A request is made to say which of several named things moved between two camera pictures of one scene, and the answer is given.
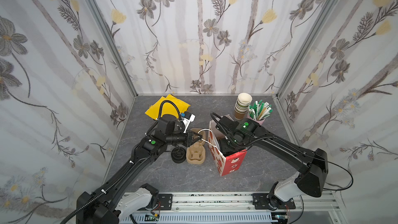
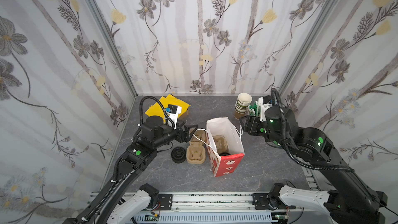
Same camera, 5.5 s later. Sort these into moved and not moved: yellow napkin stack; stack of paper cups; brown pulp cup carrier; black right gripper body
Moved: black right gripper body
Not moved: brown pulp cup carrier; yellow napkin stack; stack of paper cups
